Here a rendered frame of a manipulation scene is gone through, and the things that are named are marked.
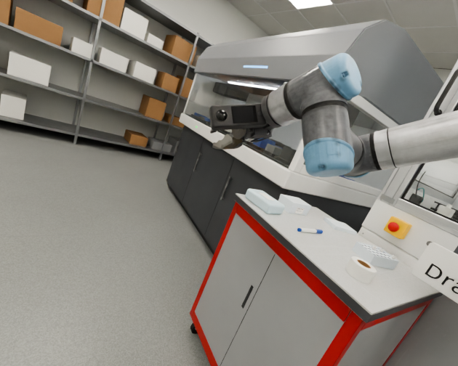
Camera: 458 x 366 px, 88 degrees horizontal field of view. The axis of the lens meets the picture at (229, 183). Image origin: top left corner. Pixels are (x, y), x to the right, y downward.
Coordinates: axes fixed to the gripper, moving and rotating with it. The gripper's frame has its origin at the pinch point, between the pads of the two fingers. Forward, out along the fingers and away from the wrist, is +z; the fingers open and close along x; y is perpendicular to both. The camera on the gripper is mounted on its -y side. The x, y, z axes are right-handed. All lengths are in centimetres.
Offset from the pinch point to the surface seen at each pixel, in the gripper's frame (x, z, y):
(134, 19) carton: 226, 216, 81
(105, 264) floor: -43, 111, -5
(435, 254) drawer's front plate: -41, -32, 47
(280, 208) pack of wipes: -23.0, 10.2, 36.5
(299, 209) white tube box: -26, 13, 53
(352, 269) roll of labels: -42, -16, 30
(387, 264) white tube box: -48, -17, 55
